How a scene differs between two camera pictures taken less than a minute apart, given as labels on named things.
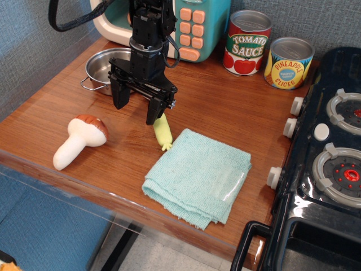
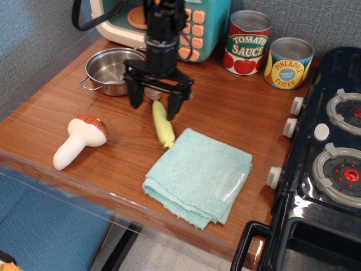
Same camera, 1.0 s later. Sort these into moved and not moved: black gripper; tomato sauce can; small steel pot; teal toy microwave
Moved: black gripper
Not moved: small steel pot; tomato sauce can; teal toy microwave
